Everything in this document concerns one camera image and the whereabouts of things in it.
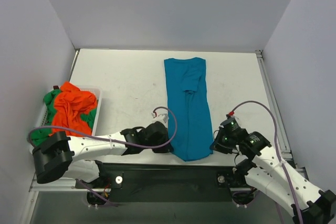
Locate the teal blue t shirt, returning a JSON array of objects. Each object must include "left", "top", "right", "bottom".
[{"left": 164, "top": 57, "right": 213, "bottom": 162}]

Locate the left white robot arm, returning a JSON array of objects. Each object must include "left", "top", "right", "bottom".
[{"left": 32, "top": 121, "right": 173, "bottom": 188}]

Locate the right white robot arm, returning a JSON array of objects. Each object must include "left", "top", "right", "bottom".
[{"left": 211, "top": 118, "right": 335, "bottom": 223}]

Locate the orange t shirt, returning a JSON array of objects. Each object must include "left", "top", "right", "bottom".
[{"left": 51, "top": 81, "right": 98, "bottom": 136}]

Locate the green t shirt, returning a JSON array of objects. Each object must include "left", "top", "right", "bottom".
[{"left": 27, "top": 89, "right": 97, "bottom": 147}]

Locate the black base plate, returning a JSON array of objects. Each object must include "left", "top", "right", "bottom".
[{"left": 75, "top": 163, "right": 253, "bottom": 203}]

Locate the right side aluminium rail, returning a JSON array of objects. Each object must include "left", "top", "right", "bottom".
[{"left": 255, "top": 50, "right": 309, "bottom": 180}]

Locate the aluminium frame rail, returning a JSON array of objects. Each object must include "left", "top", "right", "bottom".
[{"left": 29, "top": 173, "right": 87, "bottom": 192}]

